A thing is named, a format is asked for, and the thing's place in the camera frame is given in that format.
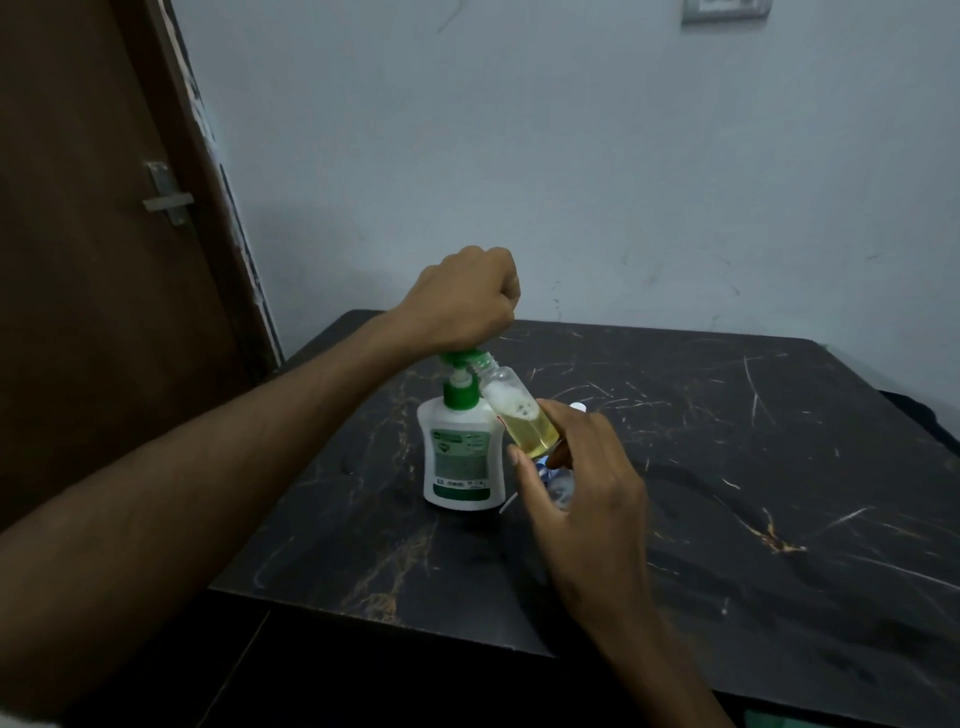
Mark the person's left hand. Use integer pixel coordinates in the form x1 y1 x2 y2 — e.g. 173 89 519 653
393 245 523 358

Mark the person's right hand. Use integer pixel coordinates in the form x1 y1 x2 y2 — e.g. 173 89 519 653
507 398 652 636

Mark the small clear bottle white cap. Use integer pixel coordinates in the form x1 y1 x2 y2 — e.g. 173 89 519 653
539 402 588 513

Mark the white green hand sanitizer bottle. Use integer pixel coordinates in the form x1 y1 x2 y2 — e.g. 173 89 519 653
416 348 508 513

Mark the person's left forearm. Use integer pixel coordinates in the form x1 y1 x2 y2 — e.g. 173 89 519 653
0 308 444 721

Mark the person's right forearm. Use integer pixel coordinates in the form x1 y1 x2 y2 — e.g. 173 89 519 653
596 599 733 728

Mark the person's white sleeve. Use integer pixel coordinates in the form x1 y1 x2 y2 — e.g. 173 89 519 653
0 704 61 728

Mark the metal door latch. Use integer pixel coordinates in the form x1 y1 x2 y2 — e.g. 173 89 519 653
142 160 195 228

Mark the brown wooden door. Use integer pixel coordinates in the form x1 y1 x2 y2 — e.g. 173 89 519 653
0 0 283 526

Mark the white wall switch plate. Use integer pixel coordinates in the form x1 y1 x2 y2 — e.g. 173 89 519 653
680 0 774 24

